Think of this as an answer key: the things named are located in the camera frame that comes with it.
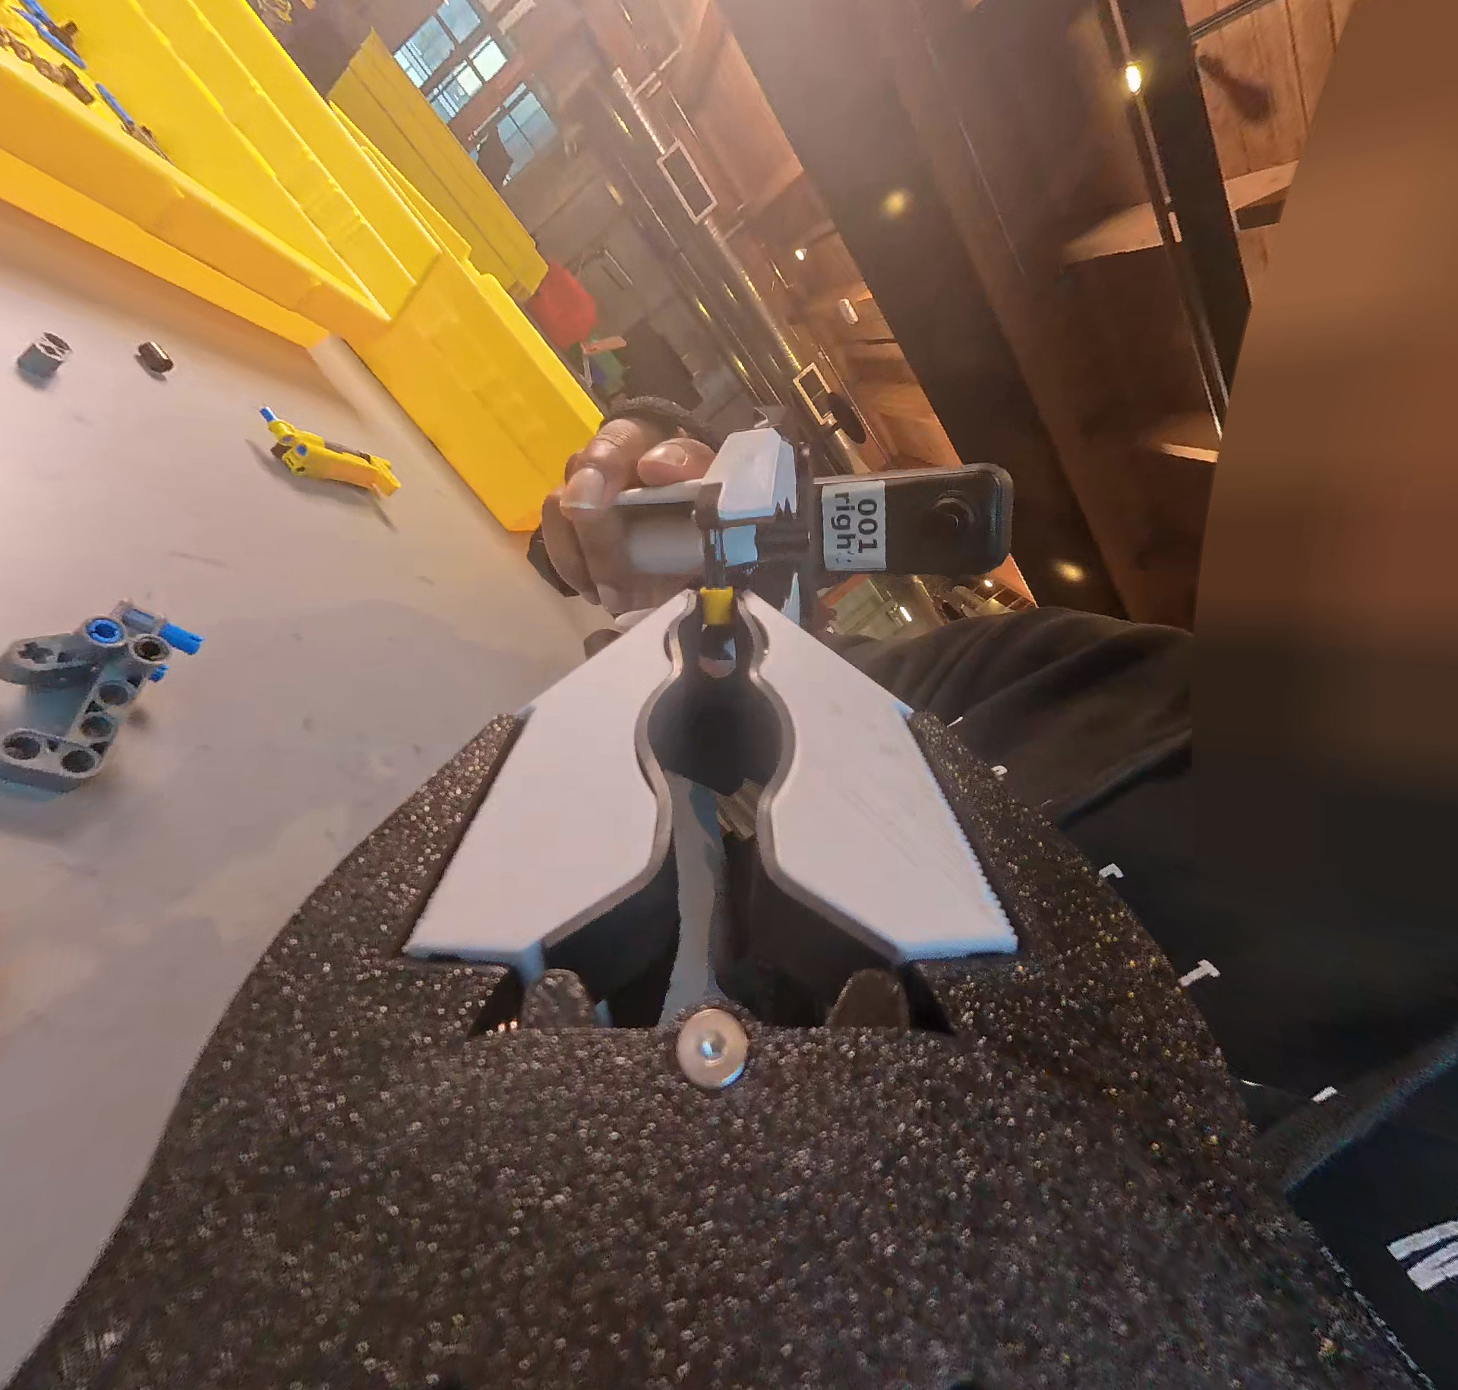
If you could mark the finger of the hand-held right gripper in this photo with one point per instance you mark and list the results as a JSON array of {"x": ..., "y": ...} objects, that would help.
[{"x": 742, "y": 543}]

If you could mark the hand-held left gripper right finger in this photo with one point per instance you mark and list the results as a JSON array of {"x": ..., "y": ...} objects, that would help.
[{"x": 889, "y": 831}]

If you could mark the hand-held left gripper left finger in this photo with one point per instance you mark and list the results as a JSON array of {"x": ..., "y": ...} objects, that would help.
[{"x": 536, "y": 831}]

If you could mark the yellow thin brick liftarm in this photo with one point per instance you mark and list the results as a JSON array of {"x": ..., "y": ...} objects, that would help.
[{"x": 716, "y": 605}]

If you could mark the yellow brick assembly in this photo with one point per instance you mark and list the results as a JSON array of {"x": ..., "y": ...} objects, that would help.
[{"x": 331, "y": 459}]

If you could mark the grey brick beam assembly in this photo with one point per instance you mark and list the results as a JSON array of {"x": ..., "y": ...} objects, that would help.
[{"x": 80, "y": 706}]

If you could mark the person's right forearm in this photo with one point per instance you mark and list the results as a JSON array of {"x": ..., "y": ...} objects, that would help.
[{"x": 1026, "y": 684}]

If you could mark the grey desk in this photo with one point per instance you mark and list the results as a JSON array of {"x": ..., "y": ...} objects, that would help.
[{"x": 285, "y": 638}]

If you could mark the person's right hand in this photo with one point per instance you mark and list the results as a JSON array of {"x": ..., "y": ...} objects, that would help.
[{"x": 593, "y": 536}]

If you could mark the red storage bin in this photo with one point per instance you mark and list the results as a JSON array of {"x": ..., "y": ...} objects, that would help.
[{"x": 564, "y": 299}]

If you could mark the small black brick bush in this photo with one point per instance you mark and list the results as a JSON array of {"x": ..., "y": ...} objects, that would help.
[{"x": 155, "y": 356}]

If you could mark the black printed sweatshirt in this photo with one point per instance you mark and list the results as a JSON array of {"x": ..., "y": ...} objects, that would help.
[{"x": 1367, "y": 1220}]

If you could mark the light grey axle connector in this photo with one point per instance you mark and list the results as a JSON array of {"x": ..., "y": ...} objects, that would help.
[{"x": 43, "y": 356}]

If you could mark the assorted loose brick pieces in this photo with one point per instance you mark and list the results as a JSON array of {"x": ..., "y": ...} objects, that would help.
[{"x": 58, "y": 57}]

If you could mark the paned wall window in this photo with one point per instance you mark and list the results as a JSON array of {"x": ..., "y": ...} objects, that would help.
[{"x": 480, "y": 79}]

